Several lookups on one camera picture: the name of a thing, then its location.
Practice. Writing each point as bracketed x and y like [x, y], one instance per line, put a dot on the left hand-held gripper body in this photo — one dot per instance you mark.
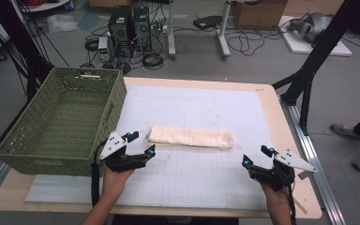
[118, 161]

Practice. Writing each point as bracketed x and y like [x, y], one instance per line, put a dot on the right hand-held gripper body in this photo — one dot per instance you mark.
[275, 178]

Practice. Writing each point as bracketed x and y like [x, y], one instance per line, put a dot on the cream towel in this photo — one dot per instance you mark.
[190, 137]

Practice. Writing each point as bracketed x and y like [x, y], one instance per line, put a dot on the green woven plastic basket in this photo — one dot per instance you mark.
[68, 118]

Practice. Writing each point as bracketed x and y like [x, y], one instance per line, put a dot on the person's right hand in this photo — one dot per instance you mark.
[275, 198]

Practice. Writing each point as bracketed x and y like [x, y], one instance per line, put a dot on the person's left hand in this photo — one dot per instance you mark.
[115, 184]

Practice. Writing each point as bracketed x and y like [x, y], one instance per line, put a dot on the white grid mat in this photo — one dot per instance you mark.
[197, 106]

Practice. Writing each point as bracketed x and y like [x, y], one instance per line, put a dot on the person's dark clothing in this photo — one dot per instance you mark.
[175, 220]

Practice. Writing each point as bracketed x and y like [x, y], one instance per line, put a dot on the grey bench power supply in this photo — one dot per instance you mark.
[103, 48]

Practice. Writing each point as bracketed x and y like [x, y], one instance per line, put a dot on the black computer tower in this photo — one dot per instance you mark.
[142, 29]
[120, 31]

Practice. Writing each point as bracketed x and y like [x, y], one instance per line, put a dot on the white desk leg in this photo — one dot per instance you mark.
[223, 34]
[171, 34]

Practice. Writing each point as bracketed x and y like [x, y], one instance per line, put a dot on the black tripod stand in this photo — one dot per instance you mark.
[318, 53]

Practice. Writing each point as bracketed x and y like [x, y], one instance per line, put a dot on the white floor board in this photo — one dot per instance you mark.
[306, 47]

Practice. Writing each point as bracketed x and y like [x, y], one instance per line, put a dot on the clear plastic bag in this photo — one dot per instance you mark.
[62, 23]

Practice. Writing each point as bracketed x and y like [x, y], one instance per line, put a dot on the grey robot head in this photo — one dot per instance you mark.
[312, 25]

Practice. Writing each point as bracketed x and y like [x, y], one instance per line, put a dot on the brown cardboard box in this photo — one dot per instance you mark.
[259, 14]

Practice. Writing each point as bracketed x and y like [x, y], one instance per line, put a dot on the flat black device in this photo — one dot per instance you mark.
[206, 22]

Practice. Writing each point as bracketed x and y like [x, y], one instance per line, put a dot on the aluminium rail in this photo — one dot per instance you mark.
[315, 162]

